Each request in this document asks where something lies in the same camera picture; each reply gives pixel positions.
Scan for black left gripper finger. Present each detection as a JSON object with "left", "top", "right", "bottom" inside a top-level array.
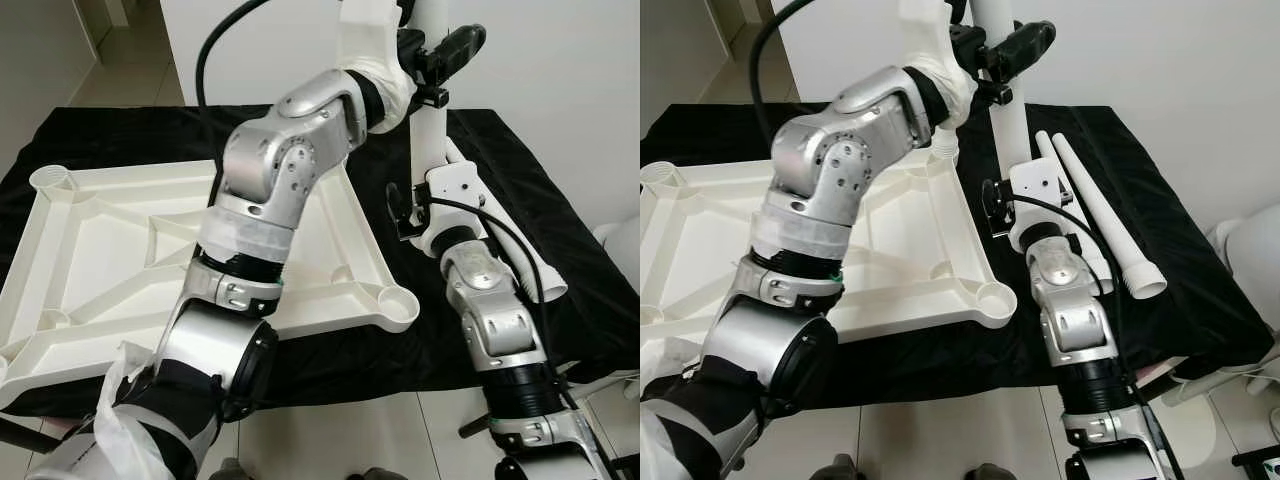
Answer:
[
  {"left": 992, "top": 20, "right": 1056, "bottom": 81},
  {"left": 432, "top": 22, "right": 488, "bottom": 81}
]

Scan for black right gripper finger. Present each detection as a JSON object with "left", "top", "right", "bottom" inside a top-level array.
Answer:
[
  {"left": 388, "top": 182, "right": 413, "bottom": 236},
  {"left": 982, "top": 180, "right": 1006, "bottom": 236}
]

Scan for black cloth table cover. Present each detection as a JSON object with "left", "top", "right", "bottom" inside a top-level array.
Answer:
[
  {"left": 0, "top": 105, "right": 641, "bottom": 421},
  {"left": 640, "top": 103, "right": 1276, "bottom": 411}
]

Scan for white plastic table top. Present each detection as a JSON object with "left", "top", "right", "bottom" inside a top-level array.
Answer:
[
  {"left": 0, "top": 160, "right": 421, "bottom": 411},
  {"left": 640, "top": 155, "right": 1018, "bottom": 346}
]

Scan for white crumpled plastic wrap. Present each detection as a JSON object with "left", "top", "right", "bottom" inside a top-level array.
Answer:
[
  {"left": 640, "top": 345, "right": 721, "bottom": 480},
  {"left": 90, "top": 340, "right": 161, "bottom": 480}
]

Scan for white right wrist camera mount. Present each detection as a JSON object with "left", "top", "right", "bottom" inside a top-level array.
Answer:
[
  {"left": 420, "top": 163, "right": 483, "bottom": 256},
  {"left": 1008, "top": 158, "right": 1066, "bottom": 251}
]

